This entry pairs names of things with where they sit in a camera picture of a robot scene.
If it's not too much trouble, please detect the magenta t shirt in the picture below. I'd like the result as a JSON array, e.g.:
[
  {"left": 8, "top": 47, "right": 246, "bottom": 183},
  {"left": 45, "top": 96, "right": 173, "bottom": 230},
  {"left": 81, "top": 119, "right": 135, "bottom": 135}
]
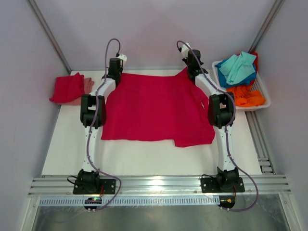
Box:
[{"left": 101, "top": 69, "right": 215, "bottom": 148}]

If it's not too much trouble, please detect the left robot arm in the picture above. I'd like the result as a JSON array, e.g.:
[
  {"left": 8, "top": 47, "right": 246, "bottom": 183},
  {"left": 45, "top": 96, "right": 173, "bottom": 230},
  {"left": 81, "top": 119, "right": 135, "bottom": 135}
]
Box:
[{"left": 73, "top": 54, "right": 127, "bottom": 194}]

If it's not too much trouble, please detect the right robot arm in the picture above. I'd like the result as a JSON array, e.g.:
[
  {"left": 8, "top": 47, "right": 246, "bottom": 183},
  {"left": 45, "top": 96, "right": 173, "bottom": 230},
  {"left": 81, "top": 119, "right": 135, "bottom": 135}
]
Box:
[{"left": 186, "top": 49, "right": 240, "bottom": 192}]

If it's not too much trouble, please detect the folded salmon pink t shirt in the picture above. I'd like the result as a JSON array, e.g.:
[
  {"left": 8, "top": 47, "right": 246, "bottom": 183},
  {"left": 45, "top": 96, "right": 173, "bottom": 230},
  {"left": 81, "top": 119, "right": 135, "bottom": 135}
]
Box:
[{"left": 68, "top": 77, "right": 94, "bottom": 106}]

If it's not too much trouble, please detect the blue t shirt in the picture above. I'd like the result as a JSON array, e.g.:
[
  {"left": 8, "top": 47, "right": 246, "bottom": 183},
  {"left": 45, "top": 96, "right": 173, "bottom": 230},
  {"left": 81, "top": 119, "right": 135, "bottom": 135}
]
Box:
[{"left": 212, "top": 60, "right": 257, "bottom": 89}]

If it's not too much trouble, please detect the folded red t shirt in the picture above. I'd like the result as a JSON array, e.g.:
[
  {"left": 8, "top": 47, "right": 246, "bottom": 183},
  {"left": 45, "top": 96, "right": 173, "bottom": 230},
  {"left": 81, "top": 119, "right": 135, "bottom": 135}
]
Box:
[{"left": 49, "top": 73, "right": 84, "bottom": 104}]

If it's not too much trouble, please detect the orange t shirt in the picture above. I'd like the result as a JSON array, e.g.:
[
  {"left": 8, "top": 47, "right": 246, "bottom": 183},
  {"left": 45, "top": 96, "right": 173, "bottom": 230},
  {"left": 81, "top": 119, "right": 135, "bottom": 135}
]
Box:
[{"left": 227, "top": 85, "right": 265, "bottom": 107}]

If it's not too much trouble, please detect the turquoise t shirt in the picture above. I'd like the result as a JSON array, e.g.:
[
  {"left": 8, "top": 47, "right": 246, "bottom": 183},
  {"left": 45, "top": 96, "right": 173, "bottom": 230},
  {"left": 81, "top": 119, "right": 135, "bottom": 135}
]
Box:
[{"left": 219, "top": 51, "right": 256, "bottom": 85}]

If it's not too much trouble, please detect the left black connector board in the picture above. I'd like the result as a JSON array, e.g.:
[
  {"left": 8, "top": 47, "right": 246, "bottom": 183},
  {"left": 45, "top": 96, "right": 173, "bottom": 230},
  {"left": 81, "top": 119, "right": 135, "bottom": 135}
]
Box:
[{"left": 83, "top": 197, "right": 102, "bottom": 212}]

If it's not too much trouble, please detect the black connector board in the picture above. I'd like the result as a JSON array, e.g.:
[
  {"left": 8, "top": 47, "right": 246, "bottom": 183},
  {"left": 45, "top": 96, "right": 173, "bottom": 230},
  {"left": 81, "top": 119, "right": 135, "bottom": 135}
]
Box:
[
  {"left": 83, "top": 197, "right": 102, "bottom": 212},
  {"left": 218, "top": 197, "right": 235, "bottom": 211}
]

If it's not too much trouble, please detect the white plastic basket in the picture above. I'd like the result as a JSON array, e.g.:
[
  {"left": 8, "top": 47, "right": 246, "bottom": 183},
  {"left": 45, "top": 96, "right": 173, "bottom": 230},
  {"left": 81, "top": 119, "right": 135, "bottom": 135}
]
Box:
[{"left": 212, "top": 61, "right": 271, "bottom": 111}]

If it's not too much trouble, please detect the right black connector board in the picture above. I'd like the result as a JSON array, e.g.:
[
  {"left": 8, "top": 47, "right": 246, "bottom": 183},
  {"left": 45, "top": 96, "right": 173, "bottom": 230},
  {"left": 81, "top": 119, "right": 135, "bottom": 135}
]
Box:
[{"left": 218, "top": 197, "right": 235, "bottom": 211}]

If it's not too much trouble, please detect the red t shirt in basket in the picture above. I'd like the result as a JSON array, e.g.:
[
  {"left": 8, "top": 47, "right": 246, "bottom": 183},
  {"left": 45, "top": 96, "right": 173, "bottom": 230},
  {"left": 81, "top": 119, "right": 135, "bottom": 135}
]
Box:
[{"left": 251, "top": 52, "right": 258, "bottom": 73}]

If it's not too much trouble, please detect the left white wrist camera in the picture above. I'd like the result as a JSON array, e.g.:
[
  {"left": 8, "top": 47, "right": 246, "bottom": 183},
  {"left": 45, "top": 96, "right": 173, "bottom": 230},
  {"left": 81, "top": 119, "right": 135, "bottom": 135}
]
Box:
[{"left": 116, "top": 53, "right": 128, "bottom": 66}]

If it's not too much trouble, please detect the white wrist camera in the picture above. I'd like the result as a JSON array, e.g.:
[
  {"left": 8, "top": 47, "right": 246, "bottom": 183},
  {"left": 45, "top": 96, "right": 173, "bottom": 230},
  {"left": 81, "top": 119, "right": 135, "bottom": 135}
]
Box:
[
  {"left": 177, "top": 42, "right": 191, "bottom": 59},
  {"left": 116, "top": 53, "right": 128, "bottom": 66}
]

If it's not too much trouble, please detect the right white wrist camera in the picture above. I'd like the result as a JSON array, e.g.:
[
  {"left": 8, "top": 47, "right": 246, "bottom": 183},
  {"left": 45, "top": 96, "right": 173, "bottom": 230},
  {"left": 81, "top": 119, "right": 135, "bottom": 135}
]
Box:
[{"left": 177, "top": 42, "right": 191, "bottom": 59}]

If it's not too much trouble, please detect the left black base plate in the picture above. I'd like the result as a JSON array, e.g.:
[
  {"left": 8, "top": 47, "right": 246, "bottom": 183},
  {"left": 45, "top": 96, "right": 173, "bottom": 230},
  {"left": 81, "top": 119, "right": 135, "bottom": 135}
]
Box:
[{"left": 73, "top": 179, "right": 116, "bottom": 195}]

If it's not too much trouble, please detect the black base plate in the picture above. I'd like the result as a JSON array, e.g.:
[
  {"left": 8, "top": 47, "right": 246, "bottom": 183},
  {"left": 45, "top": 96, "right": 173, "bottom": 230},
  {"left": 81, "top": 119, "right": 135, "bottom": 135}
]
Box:
[
  {"left": 73, "top": 179, "right": 116, "bottom": 195},
  {"left": 200, "top": 174, "right": 245, "bottom": 193}
]

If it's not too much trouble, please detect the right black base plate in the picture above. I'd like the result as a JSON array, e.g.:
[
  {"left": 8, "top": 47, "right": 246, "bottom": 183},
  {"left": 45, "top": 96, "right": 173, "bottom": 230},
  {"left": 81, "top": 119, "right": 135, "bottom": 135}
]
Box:
[{"left": 200, "top": 174, "right": 245, "bottom": 193}]

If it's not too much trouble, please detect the slotted white cable duct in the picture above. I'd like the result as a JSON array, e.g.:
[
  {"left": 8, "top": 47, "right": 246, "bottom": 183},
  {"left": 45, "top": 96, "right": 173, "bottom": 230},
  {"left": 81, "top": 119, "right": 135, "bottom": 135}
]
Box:
[{"left": 38, "top": 195, "right": 219, "bottom": 207}]

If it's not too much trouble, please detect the aluminium front rail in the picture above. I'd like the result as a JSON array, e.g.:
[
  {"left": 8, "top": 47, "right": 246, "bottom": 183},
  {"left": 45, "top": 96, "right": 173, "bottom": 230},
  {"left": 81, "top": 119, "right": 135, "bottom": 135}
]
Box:
[{"left": 28, "top": 174, "right": 291, "bottom": 197}]

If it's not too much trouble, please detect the left aluminium corner post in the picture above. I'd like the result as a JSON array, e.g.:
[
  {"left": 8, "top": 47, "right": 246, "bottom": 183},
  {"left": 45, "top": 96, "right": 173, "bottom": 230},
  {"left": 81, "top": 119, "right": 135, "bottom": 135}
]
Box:
[{"left": 26, "top": 0, "right": 72, "bottom": 74}]

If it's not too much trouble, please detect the aluminium corner post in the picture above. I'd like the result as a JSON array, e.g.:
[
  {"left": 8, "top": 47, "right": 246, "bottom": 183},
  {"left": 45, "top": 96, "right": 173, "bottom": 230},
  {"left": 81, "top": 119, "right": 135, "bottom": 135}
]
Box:
[
  {"left": 26, "top": 0, "right": 72, "bottom": 74},
  {"left": 248, "top": 0, "right": 285, "bottom": 53}
]

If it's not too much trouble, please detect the right aluminium corner post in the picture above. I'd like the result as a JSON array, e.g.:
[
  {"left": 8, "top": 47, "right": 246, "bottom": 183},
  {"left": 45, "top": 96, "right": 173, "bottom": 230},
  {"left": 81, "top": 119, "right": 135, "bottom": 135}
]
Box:
[{"left": 248, "top": 0, "right": 285, "bottom": 53}]

